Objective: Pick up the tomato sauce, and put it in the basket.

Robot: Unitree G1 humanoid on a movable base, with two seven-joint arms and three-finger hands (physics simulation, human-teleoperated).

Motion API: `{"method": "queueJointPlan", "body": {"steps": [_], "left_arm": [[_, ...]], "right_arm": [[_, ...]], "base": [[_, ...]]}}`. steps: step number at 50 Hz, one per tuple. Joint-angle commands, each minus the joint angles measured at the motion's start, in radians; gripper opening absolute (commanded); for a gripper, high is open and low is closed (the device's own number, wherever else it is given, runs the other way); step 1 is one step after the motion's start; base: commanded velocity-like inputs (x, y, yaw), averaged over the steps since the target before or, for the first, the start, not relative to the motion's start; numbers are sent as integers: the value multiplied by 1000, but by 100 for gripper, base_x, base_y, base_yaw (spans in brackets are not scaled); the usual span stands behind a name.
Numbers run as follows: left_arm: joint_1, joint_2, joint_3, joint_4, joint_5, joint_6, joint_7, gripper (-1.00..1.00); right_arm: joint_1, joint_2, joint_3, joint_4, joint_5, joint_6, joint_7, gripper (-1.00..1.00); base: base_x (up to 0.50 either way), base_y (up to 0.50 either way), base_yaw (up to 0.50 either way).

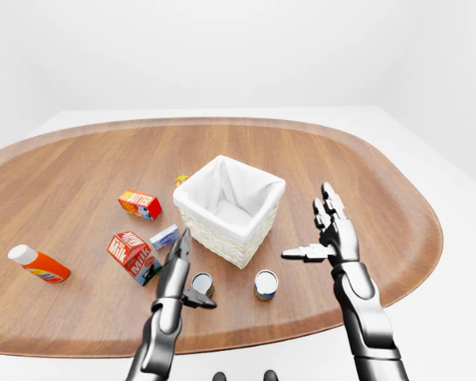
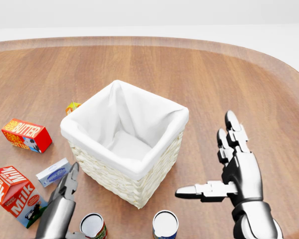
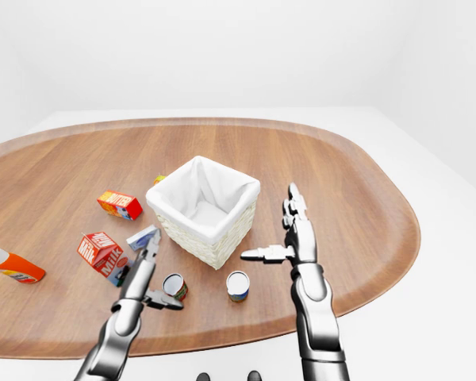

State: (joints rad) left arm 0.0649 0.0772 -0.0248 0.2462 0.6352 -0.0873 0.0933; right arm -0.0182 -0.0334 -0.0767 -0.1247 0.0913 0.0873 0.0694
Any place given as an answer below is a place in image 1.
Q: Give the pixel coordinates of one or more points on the red milk carton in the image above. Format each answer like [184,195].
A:
[133,256]

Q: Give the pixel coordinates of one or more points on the white wicker basket with liner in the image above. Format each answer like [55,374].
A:
[230,210]

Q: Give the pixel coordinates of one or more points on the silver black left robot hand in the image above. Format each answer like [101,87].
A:
[175,274]

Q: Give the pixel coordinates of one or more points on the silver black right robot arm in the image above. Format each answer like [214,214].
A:
[367,317]

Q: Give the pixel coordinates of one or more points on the red-labelled tin can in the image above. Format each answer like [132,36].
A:
[203,282]

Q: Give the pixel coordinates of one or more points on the small blue white box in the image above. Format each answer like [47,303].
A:
[164,237]

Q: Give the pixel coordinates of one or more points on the small dark rounded shape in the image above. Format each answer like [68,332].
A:
[219,376]
[270,375]

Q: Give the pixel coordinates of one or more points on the orange bottle with white cap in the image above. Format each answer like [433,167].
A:
[39,264]

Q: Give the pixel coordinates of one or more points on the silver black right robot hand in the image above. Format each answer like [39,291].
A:
[341,238]

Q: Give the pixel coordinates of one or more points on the small yellow orange box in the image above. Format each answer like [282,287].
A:
[180,180]

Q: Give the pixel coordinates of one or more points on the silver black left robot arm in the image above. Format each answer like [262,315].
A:
[158,341]

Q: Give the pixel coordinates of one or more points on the red butter box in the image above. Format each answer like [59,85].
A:
[139,204]

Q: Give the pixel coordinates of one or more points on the blue yellow labelled tin can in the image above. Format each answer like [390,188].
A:
[266,285]

